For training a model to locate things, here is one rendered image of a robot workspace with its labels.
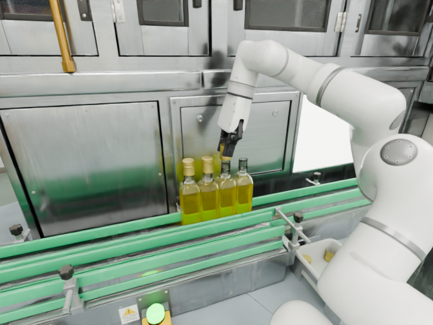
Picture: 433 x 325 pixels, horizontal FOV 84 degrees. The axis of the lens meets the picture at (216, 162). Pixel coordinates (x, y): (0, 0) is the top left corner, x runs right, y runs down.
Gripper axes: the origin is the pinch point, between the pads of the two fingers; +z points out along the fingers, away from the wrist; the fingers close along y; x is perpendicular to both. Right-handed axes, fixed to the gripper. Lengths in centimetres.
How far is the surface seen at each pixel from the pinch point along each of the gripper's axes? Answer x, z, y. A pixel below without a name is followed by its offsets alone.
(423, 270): 116, 44, 13
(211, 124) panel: -1.4, -3.8, -12.8
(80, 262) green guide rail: -35.0, 34.5, 5.7
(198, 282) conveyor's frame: -5.0, 35.1, 15.1
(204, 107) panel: -4.9, -8.8, -12.8
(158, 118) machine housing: -17.9, -1.8, -16.5
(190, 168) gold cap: -9.8, 7.1, 1.4
